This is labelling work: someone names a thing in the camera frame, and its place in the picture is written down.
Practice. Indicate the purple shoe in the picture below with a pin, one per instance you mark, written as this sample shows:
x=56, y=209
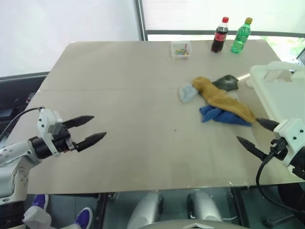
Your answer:
x=83, y=218
x=40, y=201

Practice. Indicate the white plastic bin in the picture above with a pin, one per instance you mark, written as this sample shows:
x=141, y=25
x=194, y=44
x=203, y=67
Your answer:
x=269, y=95

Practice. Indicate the light grey trouser leg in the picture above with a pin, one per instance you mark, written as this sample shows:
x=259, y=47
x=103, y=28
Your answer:
x=37, y=218

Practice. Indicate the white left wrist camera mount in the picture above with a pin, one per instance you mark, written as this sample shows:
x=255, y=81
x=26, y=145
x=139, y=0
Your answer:
x=44, y=121

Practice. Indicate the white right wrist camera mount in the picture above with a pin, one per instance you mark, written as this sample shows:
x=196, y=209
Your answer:
x=293, y=131

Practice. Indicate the cola bottle red cap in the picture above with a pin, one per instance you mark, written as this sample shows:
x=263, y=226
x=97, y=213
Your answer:
x=219, y=35

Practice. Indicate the black table leg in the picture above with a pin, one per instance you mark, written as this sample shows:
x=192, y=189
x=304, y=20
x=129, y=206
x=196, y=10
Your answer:
x=101, y=210
x=239, y=207

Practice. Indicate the grey rounded torso cover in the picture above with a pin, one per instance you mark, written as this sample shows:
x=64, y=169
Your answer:
x=190, y=226

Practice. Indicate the dark green cloth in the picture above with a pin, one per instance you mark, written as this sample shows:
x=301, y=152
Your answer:
x=226, y=82

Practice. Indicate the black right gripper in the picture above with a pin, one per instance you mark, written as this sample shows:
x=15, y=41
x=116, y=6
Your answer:
x=280, y=149

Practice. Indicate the black side table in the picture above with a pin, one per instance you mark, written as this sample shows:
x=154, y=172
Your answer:
x=14, y=95

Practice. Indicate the mustard yellow cloth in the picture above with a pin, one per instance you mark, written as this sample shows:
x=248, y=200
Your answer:
x=219, y=97

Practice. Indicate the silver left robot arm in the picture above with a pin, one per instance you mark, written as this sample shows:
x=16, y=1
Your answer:
x=14, y=148

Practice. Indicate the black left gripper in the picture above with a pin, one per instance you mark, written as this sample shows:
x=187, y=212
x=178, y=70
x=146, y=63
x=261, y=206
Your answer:
x=62, y=142

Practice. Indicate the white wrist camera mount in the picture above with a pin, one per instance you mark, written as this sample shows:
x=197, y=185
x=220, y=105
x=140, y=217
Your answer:
x=293, y=131
x=44, y=121

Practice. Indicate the small clear plastic box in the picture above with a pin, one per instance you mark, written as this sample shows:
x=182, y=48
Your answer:
x=181, y=48

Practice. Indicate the silver rounded leg shell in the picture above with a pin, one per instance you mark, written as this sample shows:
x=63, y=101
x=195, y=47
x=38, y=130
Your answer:
x=205, y=207
x=145, y=210

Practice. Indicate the light blue cloth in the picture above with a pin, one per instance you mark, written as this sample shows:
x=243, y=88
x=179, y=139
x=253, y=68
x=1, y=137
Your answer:
x=187, y=93

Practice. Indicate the green bottle yellow cap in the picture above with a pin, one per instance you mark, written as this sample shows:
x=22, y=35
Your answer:
x=240, y=38

